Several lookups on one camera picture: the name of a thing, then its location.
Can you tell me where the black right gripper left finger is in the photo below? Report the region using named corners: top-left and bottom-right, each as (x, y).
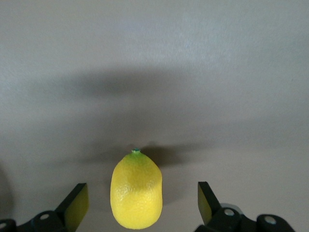
top-left (0, 183), bottom-right (90, 232)

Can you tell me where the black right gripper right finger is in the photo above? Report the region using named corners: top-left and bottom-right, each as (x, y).
top-left (195, 181), bottom-right (296, 232)

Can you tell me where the yellow lemon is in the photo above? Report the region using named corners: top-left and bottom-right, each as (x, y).
top-left (110, 146), bottom-right (164, 230)

